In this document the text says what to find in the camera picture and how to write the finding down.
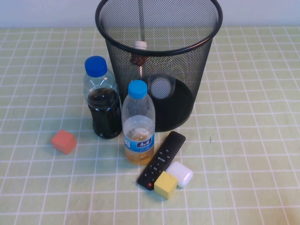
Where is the clear spray bottle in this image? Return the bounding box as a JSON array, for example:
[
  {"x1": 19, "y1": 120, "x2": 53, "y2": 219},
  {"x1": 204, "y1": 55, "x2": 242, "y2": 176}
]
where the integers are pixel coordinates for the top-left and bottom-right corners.
[{"x1": 147, "y1": 74, "x2": 176, "y2": 99}]

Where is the small white-capped brown-labelled bottle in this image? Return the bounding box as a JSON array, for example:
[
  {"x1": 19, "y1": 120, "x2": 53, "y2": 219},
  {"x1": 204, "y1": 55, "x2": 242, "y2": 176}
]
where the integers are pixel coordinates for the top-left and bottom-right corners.
[{"x1": 129, "y1": 40, "x2": 148, "y2": 80}]

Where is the black mesh wastebasket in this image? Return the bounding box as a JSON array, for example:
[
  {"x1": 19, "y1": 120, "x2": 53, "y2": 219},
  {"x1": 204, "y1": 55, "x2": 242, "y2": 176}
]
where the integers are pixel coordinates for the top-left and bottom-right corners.
[{"x1": 95, "y1": 0, "x2": 224, "y2": 133}]

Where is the labelled bottle with yellow liquid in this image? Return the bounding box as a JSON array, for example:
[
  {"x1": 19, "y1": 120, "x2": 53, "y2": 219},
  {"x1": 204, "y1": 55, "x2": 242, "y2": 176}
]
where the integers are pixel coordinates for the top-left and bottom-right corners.
[{"x1": 121, "y1": 80, "x2": 156, "y2": 166}]

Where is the black remote control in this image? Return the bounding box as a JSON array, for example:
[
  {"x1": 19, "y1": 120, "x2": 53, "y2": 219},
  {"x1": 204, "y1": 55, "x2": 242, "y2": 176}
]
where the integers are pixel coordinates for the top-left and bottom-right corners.
[{"x1": 137, "y1": 131, "x2": 186, "y2": 192}]

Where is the blue-capped bottle with dark liquid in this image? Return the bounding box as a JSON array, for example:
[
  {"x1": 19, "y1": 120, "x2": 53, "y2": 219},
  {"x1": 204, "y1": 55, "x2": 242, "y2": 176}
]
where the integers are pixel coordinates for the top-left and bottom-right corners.
[{"x1": 83, "y1": 55, "x2": 122, "y2": 140}]

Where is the white earbuds case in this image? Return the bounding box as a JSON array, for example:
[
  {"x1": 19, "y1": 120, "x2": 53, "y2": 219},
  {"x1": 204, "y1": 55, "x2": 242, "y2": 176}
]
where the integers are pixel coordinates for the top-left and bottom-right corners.
[{"x1": 165, "y1": 161, "x2": 194, "y2": 188}]

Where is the yellow cube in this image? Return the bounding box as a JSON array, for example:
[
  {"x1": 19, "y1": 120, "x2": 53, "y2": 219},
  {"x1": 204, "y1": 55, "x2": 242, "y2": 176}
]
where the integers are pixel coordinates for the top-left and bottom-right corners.
[{"x1": 154, "y1": 171, "x2": 178, "y2": 200}]

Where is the green checked tablecloth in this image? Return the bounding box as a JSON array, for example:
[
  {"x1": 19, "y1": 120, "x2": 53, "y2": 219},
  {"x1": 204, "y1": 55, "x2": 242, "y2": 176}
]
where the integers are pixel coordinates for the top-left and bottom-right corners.
[{"x1": 0, "y1": 25, "x2": 300, "y2": 225}]

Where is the orange cube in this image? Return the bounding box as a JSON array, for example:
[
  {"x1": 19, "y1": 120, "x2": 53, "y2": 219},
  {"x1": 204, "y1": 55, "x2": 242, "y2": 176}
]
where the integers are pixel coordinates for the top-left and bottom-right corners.
[{"x1": 51, "y1": 129, "x2": 77, "y2": 155}]

